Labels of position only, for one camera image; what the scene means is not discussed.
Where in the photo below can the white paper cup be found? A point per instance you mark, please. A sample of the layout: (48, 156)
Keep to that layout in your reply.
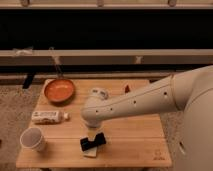
(32, 138)

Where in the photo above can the black rectangular box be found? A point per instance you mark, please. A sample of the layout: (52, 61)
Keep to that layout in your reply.
(86, 144)

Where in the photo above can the white plastic bottle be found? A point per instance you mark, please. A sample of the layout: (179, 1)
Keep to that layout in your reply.
(49, 117)

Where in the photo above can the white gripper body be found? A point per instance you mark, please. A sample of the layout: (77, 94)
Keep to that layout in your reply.
(92, 131)

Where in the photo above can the pale sponge pad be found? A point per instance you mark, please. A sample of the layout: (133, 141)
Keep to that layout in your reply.
(91, 152)

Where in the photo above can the orange frying pan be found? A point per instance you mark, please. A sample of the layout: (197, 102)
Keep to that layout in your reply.
(60, 89)

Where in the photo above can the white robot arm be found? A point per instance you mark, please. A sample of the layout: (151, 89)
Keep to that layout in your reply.
(190, 92)

